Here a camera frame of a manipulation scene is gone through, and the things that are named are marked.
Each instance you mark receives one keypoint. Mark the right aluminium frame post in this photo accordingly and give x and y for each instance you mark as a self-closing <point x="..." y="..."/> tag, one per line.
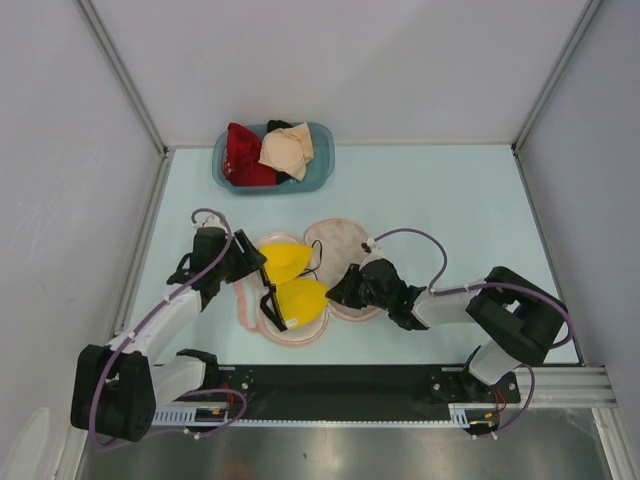
<point x="570" y="48"/>

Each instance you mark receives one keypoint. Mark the yellow black bra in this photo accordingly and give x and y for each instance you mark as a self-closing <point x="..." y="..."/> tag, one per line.
<point x="294" y="295"/>

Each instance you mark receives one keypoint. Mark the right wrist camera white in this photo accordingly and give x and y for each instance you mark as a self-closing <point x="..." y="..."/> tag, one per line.
<point x="371" y="249"/>

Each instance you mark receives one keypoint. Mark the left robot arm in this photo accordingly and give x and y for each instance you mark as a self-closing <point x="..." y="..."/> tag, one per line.
<point x="119" y="386"/>

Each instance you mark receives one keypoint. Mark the aluminium frame post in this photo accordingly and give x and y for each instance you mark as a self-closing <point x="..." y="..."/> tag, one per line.
<point x="570" y="48"/>
<point x="107" y="47"/>

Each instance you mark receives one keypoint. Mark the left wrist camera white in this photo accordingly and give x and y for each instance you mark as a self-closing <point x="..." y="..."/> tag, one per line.
<point x="210" y="220"/>

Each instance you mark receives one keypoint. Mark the black garment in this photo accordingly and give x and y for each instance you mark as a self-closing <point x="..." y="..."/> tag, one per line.
<point x="273" y="125"/>

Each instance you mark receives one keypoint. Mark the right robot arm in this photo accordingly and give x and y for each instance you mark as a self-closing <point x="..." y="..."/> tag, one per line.
<point x="522" y="321"/>

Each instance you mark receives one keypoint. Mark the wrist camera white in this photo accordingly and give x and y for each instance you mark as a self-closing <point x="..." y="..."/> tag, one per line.
<point x="371" y="249"/>
<point x="210" y="220"/>

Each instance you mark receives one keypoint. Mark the left aluminium frame post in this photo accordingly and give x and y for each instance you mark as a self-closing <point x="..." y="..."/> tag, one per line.
<point x="107" y="47"/>

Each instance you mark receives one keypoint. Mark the beige bra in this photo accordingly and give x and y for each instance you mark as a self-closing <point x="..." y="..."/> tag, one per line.
<point x="288" y="150"/>

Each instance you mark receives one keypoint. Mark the teal plastic basket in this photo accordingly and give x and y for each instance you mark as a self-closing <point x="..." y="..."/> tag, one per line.
<point x="321" y="166"/>

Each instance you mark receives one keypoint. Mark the red garment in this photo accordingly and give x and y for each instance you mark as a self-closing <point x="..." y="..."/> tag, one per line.
<point x="241" y="166"/>

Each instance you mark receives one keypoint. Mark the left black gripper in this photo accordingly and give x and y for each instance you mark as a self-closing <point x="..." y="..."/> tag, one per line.
<point x="249" y="261"/>

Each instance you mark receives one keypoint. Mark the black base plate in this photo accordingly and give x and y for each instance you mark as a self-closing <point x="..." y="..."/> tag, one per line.
<point x="282" y="402"/>

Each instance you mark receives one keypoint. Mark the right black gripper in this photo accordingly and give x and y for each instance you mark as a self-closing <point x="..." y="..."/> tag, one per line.
<point x="344" y="290"/>

